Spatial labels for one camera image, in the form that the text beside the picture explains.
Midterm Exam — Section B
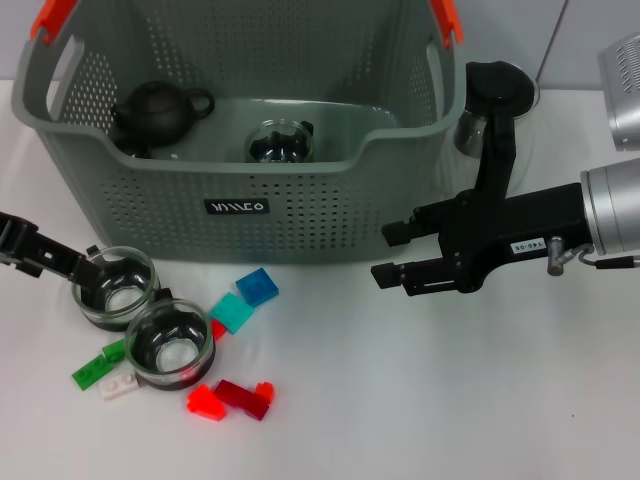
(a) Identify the glass coffee pot black handle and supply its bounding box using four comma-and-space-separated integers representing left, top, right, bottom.
452, 59, 541, 201

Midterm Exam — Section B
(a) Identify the bright red toy brick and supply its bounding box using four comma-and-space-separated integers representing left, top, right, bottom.
186, 383, 227, 421

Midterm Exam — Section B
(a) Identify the long green toy brick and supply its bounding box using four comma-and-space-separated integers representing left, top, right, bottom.
71, 355, 115, 389

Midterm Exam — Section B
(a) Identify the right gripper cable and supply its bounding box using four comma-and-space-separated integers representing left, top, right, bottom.
545, 237, 640, 276

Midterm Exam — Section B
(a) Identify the white toy brick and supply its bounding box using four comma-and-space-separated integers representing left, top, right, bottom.
98, 373, 140, 402

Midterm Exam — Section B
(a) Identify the dark red toy brick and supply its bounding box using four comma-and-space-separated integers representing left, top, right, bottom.
213, 378, 271, 422

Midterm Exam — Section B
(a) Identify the glass teacup black base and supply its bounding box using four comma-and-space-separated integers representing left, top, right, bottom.
71, 245, 161, 332
243, 118, 317, 165
124, 287, 217, 391

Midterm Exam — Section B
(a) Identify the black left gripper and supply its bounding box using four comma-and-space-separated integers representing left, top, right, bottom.
0, 209, 108, 304

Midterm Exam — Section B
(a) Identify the blue toy brick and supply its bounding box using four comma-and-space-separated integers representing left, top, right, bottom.
234, 267, 279, 307

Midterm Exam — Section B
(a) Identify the black teapot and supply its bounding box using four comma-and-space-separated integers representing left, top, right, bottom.
109, 80, 216, 149

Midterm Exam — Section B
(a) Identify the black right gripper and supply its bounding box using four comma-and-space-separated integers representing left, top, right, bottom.
369, 181, 595, 300

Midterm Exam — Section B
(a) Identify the teal toy brick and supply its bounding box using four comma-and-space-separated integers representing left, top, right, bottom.
208, 292, 256, 335

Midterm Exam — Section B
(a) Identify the small green toy brick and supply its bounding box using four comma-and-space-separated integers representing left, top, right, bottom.
102, 339, 127, 364

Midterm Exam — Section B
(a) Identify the grey perforated storage basket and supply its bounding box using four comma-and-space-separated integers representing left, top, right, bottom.
10, 0, 467, 265

